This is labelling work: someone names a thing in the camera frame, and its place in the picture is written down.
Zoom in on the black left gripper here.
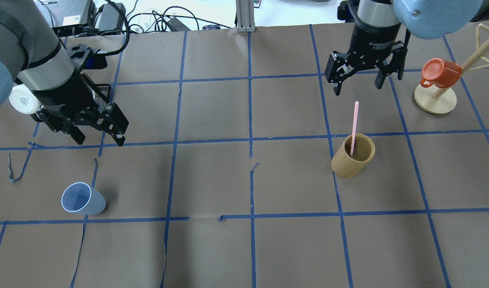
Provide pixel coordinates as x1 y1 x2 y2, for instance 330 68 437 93
32 72 129 146

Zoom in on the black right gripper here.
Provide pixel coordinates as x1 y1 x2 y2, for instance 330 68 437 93
324 18 411 96

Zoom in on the light blue plastic cup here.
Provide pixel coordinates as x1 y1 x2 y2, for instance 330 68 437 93
60 182 106 215

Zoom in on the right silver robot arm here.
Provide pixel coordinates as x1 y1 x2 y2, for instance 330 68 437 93
324 0 489 96

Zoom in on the white mug far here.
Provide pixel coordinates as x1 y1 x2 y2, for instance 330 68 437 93
8 84 42 115

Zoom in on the orange red mug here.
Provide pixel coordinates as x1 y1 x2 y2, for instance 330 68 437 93
420 58 462 89

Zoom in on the bamboo cylinder holder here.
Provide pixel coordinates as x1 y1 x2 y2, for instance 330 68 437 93
331 133 376 178

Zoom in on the aluminium frame post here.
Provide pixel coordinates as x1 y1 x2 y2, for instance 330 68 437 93
236 0 256 33

